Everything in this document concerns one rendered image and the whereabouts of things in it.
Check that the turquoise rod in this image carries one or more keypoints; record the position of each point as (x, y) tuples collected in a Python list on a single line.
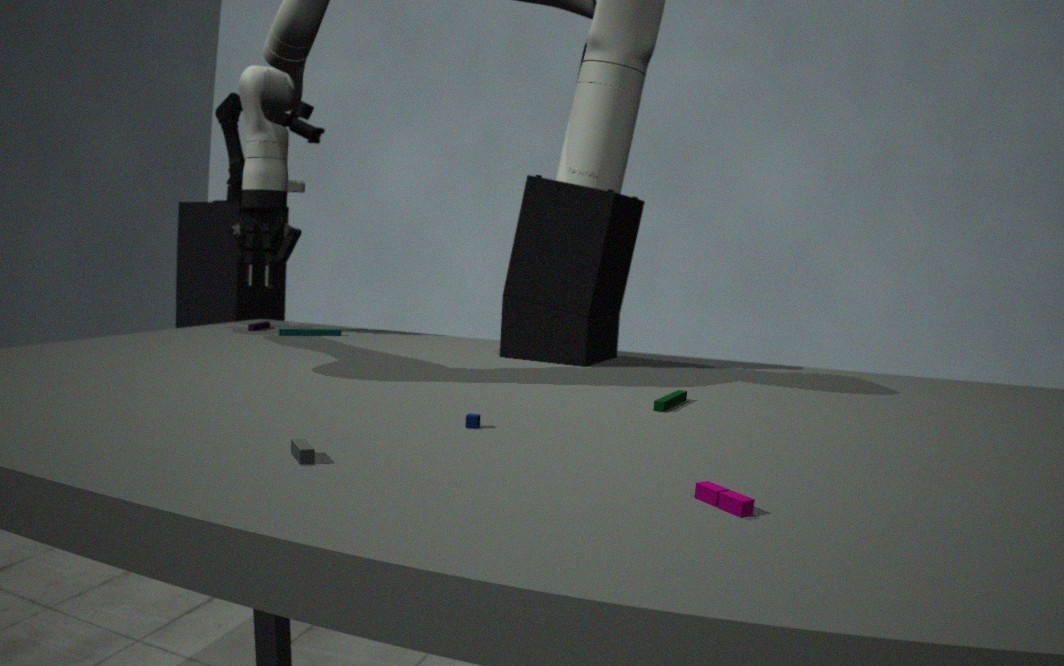
[(310, 332)]

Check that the magenta rod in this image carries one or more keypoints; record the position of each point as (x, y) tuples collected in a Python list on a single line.
[(736, 504), (708, 492)]

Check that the green rod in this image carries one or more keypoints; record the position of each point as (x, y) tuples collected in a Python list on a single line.
[(669, 401)]

